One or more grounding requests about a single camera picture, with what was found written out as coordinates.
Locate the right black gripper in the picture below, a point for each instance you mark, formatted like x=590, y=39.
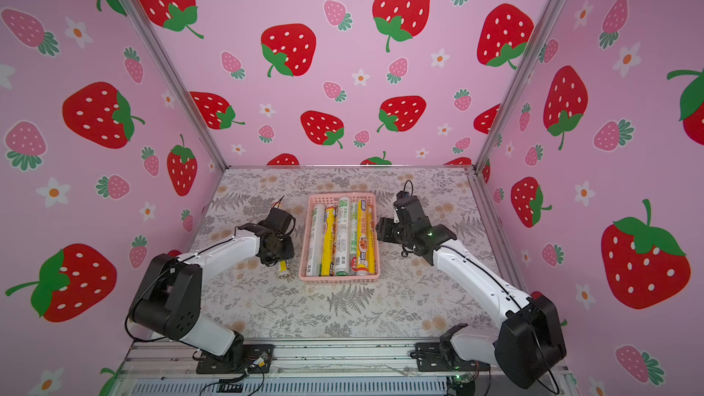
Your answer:
x=389, y=231

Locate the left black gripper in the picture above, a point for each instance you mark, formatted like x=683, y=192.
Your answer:
x=291, y=248

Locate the white grape wrap roll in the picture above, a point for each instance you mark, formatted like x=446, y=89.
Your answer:
x=341, y=263

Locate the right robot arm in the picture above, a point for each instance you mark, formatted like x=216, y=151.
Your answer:
x=530, y=340

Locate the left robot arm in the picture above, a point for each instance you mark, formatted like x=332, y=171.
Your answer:
x=169, y=299

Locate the pink plastic basket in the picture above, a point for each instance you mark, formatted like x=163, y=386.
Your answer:
x=332, y=199

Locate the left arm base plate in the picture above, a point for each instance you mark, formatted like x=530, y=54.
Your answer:
x=237, y=360

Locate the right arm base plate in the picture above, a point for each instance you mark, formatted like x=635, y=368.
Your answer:
x=438, y=356

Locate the aluminium frame rail front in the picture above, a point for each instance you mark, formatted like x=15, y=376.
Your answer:
x=317, y=366

